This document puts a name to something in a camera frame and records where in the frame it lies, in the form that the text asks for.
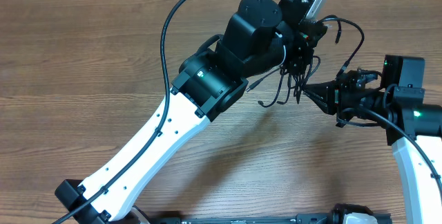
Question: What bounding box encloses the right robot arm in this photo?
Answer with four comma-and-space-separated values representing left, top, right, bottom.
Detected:
303, 55, 441, 223

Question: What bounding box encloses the black usb cable thick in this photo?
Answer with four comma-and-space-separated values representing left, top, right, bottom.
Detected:
276, 14, 365, 106

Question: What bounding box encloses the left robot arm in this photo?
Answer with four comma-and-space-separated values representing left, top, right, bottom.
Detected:
55, 0, 325, 223

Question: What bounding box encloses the black usb cable thin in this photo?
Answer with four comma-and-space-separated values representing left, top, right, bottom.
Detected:
246, 54, 322, 109

